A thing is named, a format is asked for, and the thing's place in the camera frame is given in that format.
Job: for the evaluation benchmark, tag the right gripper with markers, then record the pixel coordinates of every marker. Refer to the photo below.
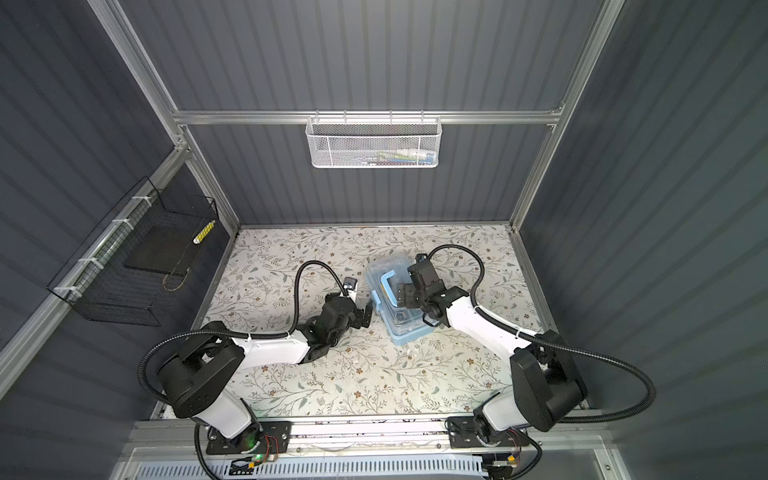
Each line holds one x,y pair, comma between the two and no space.
406,295

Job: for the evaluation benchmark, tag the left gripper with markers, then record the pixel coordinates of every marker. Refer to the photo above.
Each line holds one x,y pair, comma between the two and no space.
358,316

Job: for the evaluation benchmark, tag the blue plastic tool box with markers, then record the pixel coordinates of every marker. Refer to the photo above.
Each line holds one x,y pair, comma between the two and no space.
383,276

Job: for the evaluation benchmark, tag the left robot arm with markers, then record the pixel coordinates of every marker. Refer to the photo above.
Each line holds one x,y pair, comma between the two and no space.
196,378

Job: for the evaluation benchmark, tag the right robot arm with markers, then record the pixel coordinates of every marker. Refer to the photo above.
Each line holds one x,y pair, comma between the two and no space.
546,384

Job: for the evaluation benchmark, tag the yellow item in basket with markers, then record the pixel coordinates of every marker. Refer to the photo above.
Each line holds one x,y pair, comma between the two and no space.
202,234

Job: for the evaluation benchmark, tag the white vented panel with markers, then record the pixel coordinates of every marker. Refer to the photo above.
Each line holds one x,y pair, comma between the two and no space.
353,467

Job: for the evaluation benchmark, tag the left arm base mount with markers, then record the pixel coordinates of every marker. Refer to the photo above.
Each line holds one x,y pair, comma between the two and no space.
268,438

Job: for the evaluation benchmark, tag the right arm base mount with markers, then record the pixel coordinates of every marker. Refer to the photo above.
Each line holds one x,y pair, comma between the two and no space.
466,432

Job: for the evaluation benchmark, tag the white wire mesh basket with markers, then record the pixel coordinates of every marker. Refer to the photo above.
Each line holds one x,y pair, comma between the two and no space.
370,145

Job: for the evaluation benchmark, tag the black wire basket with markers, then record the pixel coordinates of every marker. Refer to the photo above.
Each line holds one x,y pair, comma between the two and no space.
135,271

